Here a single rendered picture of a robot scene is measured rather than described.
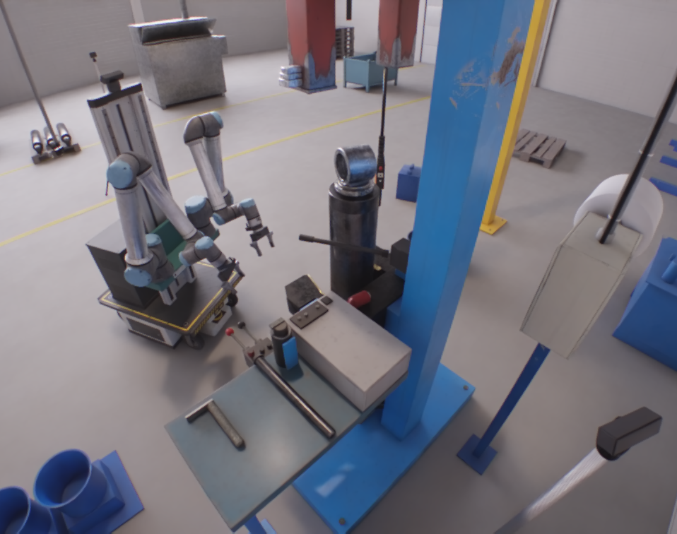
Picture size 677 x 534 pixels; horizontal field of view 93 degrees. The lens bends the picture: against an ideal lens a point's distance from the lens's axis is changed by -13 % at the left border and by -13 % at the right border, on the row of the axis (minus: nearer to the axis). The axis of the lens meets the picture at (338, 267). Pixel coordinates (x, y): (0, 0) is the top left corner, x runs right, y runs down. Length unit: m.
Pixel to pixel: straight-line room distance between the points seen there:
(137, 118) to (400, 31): 1.59
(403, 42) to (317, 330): 1.07
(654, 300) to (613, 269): 2.07
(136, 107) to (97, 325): 1.88
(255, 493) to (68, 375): 2.31
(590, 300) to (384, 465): 1.42
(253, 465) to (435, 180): 1.02
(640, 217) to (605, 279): 0.33
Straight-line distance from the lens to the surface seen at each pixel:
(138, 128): 2.47
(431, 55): 13.93
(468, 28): 1.02
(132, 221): 2.05
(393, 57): 1.46
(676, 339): 3.45
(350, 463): 2.22
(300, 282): 1.78
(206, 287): 2.92
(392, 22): 1.46
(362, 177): 1.47
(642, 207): 1.49
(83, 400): 3.06
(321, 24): 1.22
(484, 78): 1.01
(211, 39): 9.41
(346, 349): 1.26
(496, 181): 4.08
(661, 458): 3.09
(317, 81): 1.23
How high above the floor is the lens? 2.19
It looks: 40 degrees down
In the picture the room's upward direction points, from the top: straight up
